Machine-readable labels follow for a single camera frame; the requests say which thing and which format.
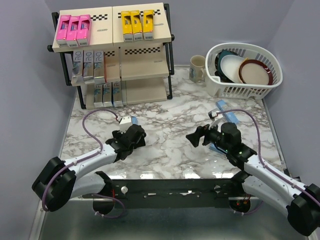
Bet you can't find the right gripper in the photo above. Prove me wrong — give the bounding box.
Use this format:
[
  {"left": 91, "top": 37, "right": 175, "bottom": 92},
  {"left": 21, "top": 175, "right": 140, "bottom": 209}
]
[{"left": 185, "top": 118, "right": 231, "bottom": 152}]

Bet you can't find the metallic blue toothpaste box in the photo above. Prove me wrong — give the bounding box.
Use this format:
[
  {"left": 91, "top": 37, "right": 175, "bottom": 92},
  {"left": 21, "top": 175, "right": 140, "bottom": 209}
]
[
  {"left": 93, "top": 85, "right": 103, "bottom": 108},
  {"left": 112, "top": 81, "right": 123, "bottom": 107},
  {"left": 102, "top": 82, "right": 113, "bottom": 108}
]

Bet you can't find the silver foil toothpaste box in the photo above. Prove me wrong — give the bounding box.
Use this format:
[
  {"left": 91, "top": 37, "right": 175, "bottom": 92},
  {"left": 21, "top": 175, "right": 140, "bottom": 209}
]
[{"left": 83, "top": 50, "right": 94, "bottom": 84}]

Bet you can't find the red metallic toothpaste box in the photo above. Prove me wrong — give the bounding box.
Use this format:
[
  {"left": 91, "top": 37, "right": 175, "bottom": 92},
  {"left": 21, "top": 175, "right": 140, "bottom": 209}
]
[{"left": 71, "top": 50, "right": 84, "bottom": 86}]

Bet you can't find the yellow toothpaste box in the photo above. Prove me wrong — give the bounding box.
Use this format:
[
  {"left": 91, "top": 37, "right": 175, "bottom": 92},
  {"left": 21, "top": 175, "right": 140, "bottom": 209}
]
[
  {"left": 142, "top": 9, "right": 154, "bottom": 41},
  {"left": 121, "top": 11, "right": 134, "bottom": 42},
  {"left": 130, "top": 10, "right": 143, "bottom": 41}
]

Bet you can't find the pink toothpaste box long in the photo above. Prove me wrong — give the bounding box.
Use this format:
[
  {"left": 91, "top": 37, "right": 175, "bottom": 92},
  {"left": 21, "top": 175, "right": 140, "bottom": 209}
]
[{"left": 66, "top": 16, "right": 80, "bottom": 48}]

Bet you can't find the pink toothpaste box diagonal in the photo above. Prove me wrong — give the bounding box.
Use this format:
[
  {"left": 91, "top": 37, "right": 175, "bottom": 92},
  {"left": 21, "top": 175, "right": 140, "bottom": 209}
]
[{"left": 55, "top": 15, "right": 71, "bottom": 47}]

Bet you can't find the light blue toothpaste box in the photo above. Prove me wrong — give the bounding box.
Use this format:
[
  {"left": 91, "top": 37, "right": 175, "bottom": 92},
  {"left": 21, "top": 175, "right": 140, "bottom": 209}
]
[{"left": 131, "top": 116, "right": 138, "bottom": 125}]

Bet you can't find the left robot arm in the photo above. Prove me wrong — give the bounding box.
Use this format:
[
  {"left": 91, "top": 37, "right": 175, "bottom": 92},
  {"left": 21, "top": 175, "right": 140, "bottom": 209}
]
[{"left": 31, "top": 124, "right": 147, "bottom": 212}]

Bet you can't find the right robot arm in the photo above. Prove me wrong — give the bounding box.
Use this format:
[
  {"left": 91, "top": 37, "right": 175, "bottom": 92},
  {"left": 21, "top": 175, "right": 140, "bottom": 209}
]
[{"left": 186, "top": 122, "right": 320, "bottom": 237}]

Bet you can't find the beige three-tier shelf rack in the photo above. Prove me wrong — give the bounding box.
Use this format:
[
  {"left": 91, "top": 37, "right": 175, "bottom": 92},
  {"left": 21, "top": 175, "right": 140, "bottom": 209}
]
[{"left": 47, "top": 2, "right": 175, "bottom": 110}]

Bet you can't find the white plastic dish basket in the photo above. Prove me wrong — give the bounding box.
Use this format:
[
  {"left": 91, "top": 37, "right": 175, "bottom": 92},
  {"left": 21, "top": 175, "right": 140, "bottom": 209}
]
[{"left": 205, "top": 42, "right": 283, "bottom": 100}]

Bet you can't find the black base bar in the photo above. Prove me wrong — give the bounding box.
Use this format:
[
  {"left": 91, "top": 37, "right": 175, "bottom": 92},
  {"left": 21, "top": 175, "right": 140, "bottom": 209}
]
[{"left": 82, "top": 174, "right": 261, "bottom": 210}]

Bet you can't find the cream ceramic mug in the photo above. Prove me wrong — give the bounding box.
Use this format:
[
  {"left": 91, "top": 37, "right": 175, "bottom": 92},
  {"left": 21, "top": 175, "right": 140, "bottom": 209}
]
[{"left": 189, "top": 55, "right": 207, "bottom": 82}]

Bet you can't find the dark teal bowl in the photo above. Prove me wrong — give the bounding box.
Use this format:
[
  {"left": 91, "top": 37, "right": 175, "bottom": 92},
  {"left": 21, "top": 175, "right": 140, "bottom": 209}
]
[{"left": 214, "top": 49, "right": 240, "bottom": 73}]

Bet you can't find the red rimmed plate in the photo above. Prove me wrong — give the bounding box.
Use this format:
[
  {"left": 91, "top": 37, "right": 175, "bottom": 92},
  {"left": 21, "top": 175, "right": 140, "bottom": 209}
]
[{"left": 238, "top": 59, "right": 273, "bottom": 86}]

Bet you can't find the white plate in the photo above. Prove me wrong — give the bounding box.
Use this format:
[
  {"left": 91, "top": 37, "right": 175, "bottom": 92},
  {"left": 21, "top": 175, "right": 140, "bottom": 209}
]
[{"left": 220, "top": 54, "right": 245, "bottom": 84}]

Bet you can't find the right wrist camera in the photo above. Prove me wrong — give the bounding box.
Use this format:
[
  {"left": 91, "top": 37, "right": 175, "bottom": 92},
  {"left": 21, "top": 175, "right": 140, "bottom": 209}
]
[{"left": 208, "top": 109, "right": 224, "bottom": 129}]

